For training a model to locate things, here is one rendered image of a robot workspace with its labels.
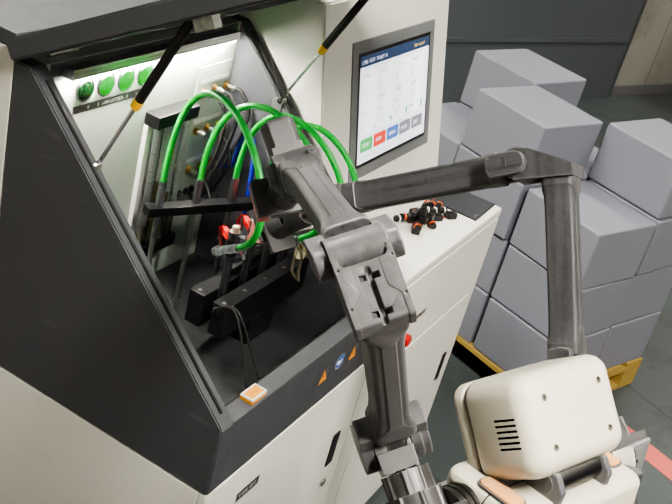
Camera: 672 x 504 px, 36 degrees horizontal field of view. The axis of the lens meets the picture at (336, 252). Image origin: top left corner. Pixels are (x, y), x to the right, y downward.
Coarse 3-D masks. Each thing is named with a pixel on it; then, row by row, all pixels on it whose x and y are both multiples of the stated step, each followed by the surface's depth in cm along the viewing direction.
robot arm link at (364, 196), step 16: (464, 160) 186; (480, 160) 183; (496, 160) 178; (512, 160) 177; (400, 176) 190; (416, 176) 189; (432, 176) 187; (448, 176) 186; (464, 176) 184; (480, 176) 183; (496, 176) 178; (352, 192) 194; (368, 192) 193; (384, 192) 192; (400, 192) 190; (416, 192) 189; (432, 192) 187; (448, 192) 186; (464, 192) 187; (368, 208) 194
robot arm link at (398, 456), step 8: (400, 440) 147; (408, 440) 147; (376, 448) 146; (384, 448) 146; (392, 448) 147; (400, 448) 146; (408, 448) 146; (376, 456) 146; (384, 456) 145; (392, 456) 145; (400, 456) 145; (408, 456) 145; (416, 456) 145; (384, 464) 145; (392, 464) 145; (400, 464) 145; (408, 464) 145; (416, 464) 145; (384, 472) 145; (392, 472) 145
